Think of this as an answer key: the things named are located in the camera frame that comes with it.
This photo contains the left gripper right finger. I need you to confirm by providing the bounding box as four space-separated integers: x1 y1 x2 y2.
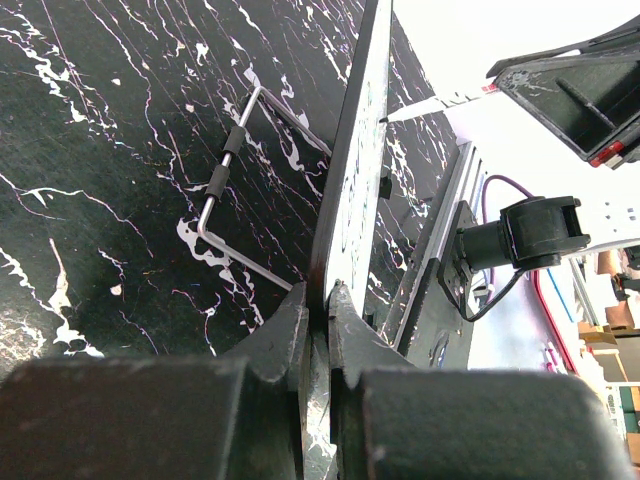
328 280 413 390

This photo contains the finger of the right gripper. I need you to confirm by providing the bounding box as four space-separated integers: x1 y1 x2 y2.
486 17 639 170

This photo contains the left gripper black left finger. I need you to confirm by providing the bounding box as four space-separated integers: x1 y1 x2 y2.
224 282 310 393

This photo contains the white rectangular whiteboard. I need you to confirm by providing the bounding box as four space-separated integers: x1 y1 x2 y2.
307 1 393 322

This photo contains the white marker pen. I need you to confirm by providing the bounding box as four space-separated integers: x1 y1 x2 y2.
379 84 499 124

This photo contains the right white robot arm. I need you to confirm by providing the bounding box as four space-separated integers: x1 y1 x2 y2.
487 18 639 269

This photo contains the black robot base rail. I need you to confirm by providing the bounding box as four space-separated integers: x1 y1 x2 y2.
378 143 482 370

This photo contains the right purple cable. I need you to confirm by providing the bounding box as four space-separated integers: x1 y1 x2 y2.
479 173 536 301

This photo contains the metal wire whiteboard stand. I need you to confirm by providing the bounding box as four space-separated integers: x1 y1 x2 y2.
197 86 331 291

